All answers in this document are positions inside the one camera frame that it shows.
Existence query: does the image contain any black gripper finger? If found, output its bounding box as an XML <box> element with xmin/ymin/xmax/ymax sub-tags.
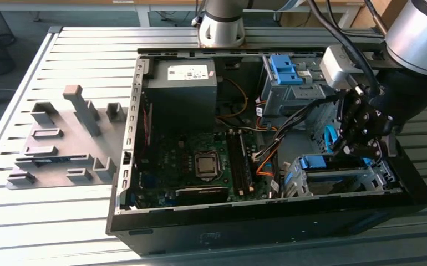
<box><xmin>341</xmin><ymin>137</ymin><xmax>399</xmax><ymax>160</ymax></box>
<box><xmin>334</xmin><ymin>90</ymin><xmax>371</xmax><ymax>152</ymax></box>

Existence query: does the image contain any blue data wire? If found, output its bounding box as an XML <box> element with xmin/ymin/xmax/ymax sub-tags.
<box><xmin>323</xmin><ymin>125</ymin><xmax>338</xmax><ymax>152</ymax></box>

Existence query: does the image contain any hard disk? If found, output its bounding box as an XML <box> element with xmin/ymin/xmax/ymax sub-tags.
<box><xmin>286</xmin><ymin>154</ymin><xmax>375</xmax><ymax>196</ymax></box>

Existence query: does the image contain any grey metal disk bay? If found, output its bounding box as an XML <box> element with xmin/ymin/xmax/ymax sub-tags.
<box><xmin>283</xmin><ymin>151</ymin><xmax>387</xmax><ymax>198</ymax></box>

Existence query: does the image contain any grey metal drive cage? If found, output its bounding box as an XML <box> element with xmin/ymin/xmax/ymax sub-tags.
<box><xmin>261</xmin><ymin>54</ymin><xmax>343</xmax><ymax>117</ymax></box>

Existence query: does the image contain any blue plastic drive latch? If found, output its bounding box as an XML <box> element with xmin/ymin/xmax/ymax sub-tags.
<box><xmin>270</xmin><ymin>55</ymin><xmax>306</xmax><ymax>86</ymax></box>

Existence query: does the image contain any black RAM slot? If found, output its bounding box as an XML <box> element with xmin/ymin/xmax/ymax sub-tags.
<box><xmin>237</xmin><ymin>129</ymin><xmax>255</xmax><ymax>194</ymax></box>
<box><xmin>227</xmin><ymin>129</ymin><xmax>246</xmax><ymax>196</ymax></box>

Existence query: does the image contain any brown wooden cabinet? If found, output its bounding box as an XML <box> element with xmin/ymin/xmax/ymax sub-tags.
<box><xmin>351</xmin><ymin>0</ymin><xmax>410</xmax><ymax>31</ymax></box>

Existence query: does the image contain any CPU socket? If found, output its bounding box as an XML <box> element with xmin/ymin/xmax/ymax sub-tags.
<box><xmin>193</xmin><ymin>150</ymin><xmax>222</xmax><ymax>180</ymax></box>

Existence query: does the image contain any black PC case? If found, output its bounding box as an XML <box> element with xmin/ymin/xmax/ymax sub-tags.
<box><xmin>106</xmin><ymin>47</ymin><xmax>427</xmax><ymax>257</ymax></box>

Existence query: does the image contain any black graphics card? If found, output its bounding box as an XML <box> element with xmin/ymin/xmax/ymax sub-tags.
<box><xmin>175</xmin><ymin>185</ymin><xmax>231</xmax><ymax>204</ymax></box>

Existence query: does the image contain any grey power supply unit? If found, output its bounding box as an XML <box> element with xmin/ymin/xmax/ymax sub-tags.
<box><xmin>144</xmin><ymin>59</ymin><xmax>221</xmax><ymax>134</ymax></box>

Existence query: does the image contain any green motherboard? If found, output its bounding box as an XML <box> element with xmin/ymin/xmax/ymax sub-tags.
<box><xmin>134</xmin><ymin>129</ymin><xmax>275</xmax><ymax>208</ymax></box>

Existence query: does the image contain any grey parts rack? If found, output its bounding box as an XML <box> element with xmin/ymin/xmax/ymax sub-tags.
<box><xmin>8</xmin><ymin>84</ymin><xmax>131</xmax><ymax>191</ymax></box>

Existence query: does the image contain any blue RAM stick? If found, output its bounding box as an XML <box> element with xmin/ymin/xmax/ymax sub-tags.
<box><xmin>34</xmin><ymin>157</ymin><xmax>70</xmax><ymax>166</ymax></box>

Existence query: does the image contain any black cable bundle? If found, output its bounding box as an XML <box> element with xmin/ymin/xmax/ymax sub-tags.
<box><xmin>274</xmin><ymin>98</ymin><xmax>329</xmax><ymax>142</ymax></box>

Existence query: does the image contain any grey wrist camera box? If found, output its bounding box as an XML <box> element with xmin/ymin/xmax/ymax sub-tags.
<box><xmin>321</xmin><ymin>45</ymin><xmax>378</xmax><ymax>89</ymax></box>

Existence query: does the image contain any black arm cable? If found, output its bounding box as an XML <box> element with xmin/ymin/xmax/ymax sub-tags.
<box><xmin>307</xmin><ymin>0</ymin><xmax>389</xmax><ymax>96</ymax></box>

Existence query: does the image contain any orange wire bundle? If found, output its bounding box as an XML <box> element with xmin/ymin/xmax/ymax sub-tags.
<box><xmin>255</xmin><ymin>159</ymin><xmax>278</xmax><ymax>177</ymax></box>

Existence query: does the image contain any yellow wire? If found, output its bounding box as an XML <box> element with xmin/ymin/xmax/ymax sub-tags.
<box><xmin>215</xmin><ymin>78</ymin><xmax>250</xmax><ymax>120</ymax></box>

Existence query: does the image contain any white frame desk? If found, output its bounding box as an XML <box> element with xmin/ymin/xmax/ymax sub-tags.
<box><xmin>138</xmin><ymin>0</ymin><xmax>369</xmax><ymax>28</ymax></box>

